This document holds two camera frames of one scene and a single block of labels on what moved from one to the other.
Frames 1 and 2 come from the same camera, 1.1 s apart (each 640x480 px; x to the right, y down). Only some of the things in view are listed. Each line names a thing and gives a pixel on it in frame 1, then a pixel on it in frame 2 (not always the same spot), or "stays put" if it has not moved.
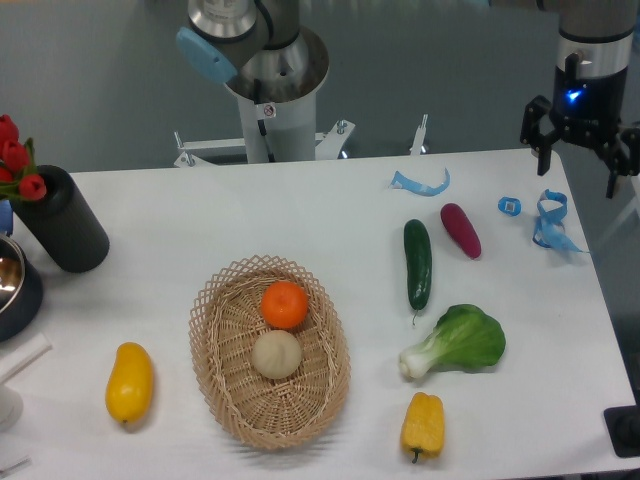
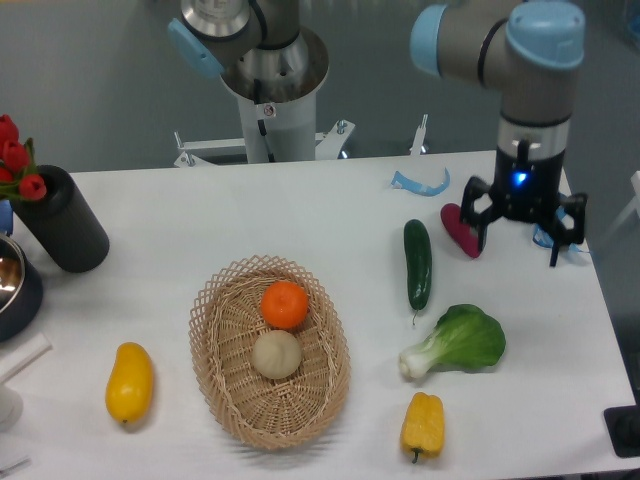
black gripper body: x=588 y=109 → x=529 y=168
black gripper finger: x=621 y=157 → x=560 y=234
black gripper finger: x=537 y=109 → x=475 y=187
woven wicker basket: x=271 y=350 stays put
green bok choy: x=463 y=339 stays put
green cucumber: x=419 y=263 stays put
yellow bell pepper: x=423 y=427 stays put
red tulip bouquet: x=18 y=173 stays put
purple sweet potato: x=460 y=227 stays put
